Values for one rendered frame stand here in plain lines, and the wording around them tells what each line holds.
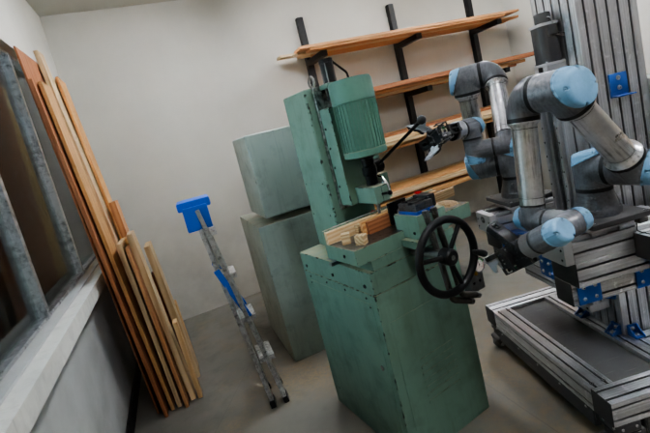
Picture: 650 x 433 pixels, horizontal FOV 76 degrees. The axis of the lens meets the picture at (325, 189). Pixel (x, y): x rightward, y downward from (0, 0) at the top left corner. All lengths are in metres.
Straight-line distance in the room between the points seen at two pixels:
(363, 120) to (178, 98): 2.52
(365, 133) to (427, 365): 0.94
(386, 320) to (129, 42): 3.16
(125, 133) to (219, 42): 1.14
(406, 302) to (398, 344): 0.16
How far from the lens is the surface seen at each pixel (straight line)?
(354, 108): 1.61
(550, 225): 1.30
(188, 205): 2.12
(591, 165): 1.67
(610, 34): 1.97
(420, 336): 1.75
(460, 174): 4.33
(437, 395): 1.90
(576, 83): 1.33
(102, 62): 3.97
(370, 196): 1.69
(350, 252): 1.50
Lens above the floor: 1.34
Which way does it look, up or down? 8 degrees down
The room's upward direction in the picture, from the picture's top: 14 degrees counter-clockwise
